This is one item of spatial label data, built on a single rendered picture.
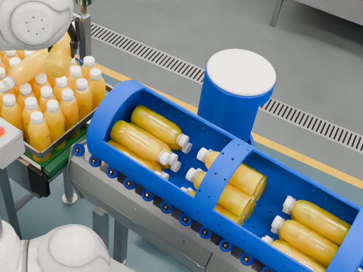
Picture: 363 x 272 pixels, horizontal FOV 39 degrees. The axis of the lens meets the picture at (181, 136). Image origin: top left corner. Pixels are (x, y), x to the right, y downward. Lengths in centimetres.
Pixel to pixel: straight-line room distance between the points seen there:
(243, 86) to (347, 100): 185
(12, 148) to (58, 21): 93
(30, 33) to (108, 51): 294
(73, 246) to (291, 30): 336
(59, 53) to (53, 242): 68
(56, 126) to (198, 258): 65
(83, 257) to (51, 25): 53
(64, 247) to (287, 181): 79
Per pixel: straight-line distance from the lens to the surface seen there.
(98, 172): 179
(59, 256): 113
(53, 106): 176
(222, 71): 205
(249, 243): 148
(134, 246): 270
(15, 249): 117
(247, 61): 212
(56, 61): 161
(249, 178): 150
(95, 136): 161
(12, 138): 168
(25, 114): 180
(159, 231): 174
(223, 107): 203
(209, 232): 162
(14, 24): 80
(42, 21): 81
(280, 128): 338
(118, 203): 179
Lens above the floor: 233
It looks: 47 degrees down
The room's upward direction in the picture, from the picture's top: 9 degrees clockwise
